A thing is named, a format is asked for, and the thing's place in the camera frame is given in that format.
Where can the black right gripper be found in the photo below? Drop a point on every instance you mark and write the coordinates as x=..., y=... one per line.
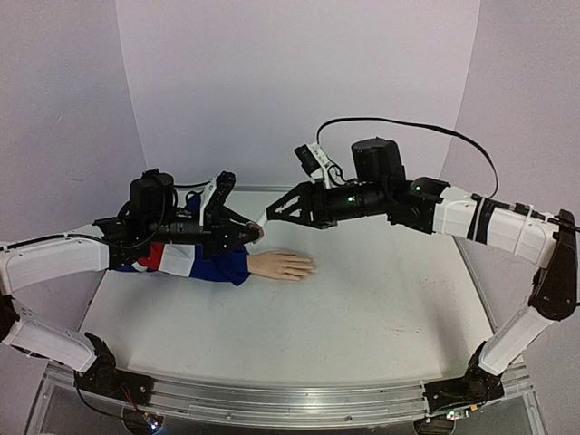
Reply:
x=311, y=205

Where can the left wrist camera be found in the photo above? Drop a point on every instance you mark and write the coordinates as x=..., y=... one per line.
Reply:
x=214, y=196

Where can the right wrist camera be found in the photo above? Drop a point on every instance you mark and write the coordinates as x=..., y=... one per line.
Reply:
x=319, y=166

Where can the mannequin hand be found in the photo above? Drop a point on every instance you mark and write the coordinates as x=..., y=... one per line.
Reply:
x=281, y=266

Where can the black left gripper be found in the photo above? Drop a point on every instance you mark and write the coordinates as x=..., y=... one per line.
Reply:
x=218, y=228

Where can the aluminium front rail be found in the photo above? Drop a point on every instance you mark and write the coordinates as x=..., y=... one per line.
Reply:
x=291, y=407

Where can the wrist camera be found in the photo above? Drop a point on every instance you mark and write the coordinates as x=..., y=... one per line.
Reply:
x=214, y=196
x=319, y=166

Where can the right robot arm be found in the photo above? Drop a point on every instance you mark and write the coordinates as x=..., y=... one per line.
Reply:
x=524, y=262

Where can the blue red white jacket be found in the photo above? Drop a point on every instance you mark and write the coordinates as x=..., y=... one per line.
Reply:
x=188, y=261

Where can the pink nail polish bottle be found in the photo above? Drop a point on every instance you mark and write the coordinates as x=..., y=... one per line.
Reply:
x=256, y=231

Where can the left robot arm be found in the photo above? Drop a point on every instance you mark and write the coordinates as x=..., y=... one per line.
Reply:
x=42, y=259

